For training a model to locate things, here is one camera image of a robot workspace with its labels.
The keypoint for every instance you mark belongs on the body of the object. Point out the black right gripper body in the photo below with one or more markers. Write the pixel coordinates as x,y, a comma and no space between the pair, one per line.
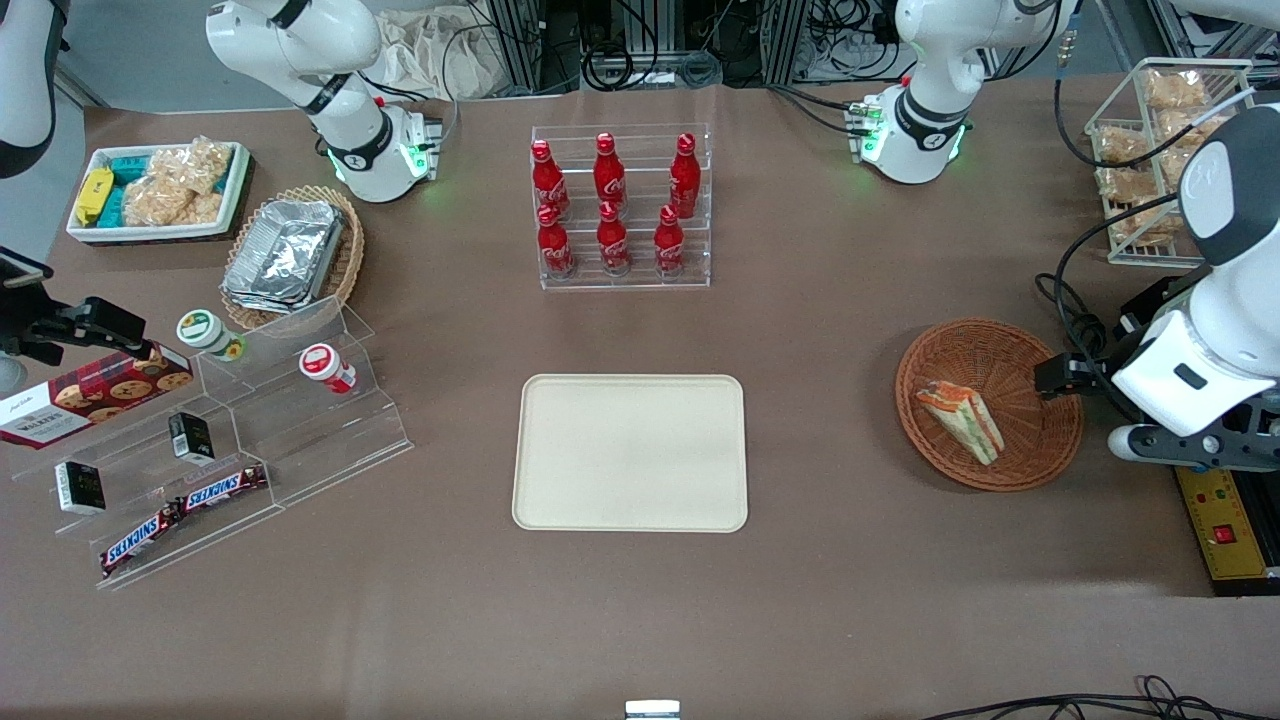
30,332

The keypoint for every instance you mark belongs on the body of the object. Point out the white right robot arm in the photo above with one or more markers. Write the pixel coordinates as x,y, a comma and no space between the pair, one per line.
290,40

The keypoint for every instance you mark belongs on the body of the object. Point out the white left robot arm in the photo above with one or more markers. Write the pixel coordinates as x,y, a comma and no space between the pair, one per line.
940,100

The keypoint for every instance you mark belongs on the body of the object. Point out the round brown wicker basket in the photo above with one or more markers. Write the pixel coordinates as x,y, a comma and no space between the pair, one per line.
1030,440

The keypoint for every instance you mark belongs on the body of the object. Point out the wrapped triangle sandwich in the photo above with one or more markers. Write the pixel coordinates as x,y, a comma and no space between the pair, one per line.
962,418

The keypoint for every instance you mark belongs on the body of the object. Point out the oval light wicker basket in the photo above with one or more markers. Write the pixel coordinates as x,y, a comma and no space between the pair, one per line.
345,265

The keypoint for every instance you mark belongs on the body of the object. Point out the beige rectangular tray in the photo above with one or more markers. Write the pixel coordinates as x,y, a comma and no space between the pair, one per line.
630,452

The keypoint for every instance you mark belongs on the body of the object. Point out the bagged fried snack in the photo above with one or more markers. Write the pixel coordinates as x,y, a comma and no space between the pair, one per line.
1150,228
1122,186
1175,90
1120,146

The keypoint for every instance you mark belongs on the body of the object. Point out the red tartan cookie box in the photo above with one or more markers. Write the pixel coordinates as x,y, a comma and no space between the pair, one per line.
90,395

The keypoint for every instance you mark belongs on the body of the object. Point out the green lidded yogurt cup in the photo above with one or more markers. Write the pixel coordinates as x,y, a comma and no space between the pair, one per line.
205,332

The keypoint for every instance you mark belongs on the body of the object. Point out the white rectangular bin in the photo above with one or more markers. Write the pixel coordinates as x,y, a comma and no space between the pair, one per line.
160,232

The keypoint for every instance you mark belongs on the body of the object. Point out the yellow snack packet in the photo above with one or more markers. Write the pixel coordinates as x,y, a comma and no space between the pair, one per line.
94,195

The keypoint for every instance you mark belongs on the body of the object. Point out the small black box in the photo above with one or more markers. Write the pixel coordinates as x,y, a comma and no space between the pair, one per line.
80,487
191,438

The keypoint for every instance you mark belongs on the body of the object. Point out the teal snack packet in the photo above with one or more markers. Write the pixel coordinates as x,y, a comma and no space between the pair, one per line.
128,175

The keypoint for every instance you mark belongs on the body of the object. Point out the clear bag rice crackers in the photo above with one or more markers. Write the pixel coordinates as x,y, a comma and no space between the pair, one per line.
180,185

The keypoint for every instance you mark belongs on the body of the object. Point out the yellow power strip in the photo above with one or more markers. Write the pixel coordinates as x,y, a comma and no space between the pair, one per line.
1215,535

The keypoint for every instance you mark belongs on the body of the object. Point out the silver foil container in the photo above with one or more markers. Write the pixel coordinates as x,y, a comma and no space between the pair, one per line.
285,255

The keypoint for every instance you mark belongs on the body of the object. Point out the Snickers chocolate bar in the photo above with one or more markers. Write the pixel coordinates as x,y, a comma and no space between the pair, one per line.
223,487
140,540

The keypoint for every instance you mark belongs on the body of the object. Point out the red lidded yogurt cup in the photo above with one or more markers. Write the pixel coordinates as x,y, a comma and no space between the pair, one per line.
325,366

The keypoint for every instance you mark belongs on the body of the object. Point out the clear acrylic stepped shelf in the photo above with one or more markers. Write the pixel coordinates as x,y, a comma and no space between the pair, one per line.
300,440

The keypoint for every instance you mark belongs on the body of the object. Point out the red cola bottle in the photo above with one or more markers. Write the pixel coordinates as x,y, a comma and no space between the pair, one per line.
668,244
613,241
548,182
608,172
554,246
684,176

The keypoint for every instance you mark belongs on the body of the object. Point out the beige cloth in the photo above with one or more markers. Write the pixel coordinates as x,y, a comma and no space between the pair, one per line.
430,50

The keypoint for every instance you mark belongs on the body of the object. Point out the clear acrylic bottle rack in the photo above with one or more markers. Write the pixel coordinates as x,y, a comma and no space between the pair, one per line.
620,280

